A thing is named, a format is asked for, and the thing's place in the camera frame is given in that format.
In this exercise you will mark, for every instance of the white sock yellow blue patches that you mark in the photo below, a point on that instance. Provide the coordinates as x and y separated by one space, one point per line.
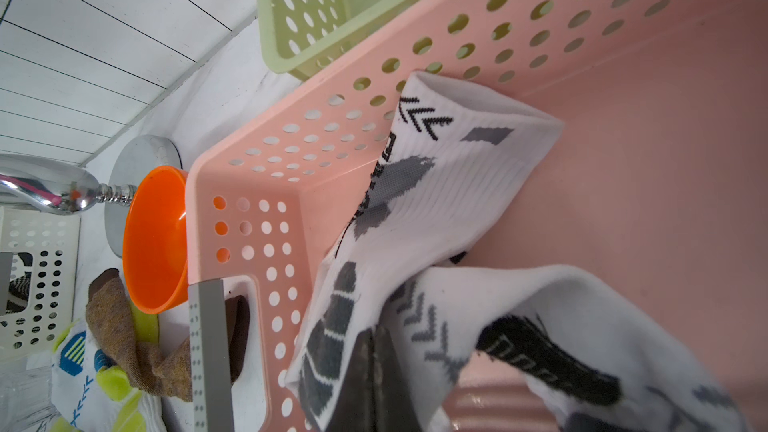
92 393

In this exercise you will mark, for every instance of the orange plastic bowl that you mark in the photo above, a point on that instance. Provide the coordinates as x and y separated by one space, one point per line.
155 242

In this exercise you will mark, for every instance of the white plastic basket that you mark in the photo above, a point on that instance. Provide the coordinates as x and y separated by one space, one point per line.
53 243

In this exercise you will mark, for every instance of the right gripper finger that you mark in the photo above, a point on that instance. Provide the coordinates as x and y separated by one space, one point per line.
374 395

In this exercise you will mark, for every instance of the brown long sock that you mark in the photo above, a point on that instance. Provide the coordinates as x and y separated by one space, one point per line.
130 339

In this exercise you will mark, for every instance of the black striped sock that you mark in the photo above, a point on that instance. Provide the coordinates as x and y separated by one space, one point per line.
19 283

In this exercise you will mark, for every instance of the chrome cup holder stand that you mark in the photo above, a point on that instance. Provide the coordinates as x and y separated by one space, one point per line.
62 189

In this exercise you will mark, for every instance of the white sock grey pattern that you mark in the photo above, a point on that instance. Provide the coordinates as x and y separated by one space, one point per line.
456 156

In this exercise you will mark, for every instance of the clear drinking glass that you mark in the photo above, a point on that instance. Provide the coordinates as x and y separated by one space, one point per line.
26 403

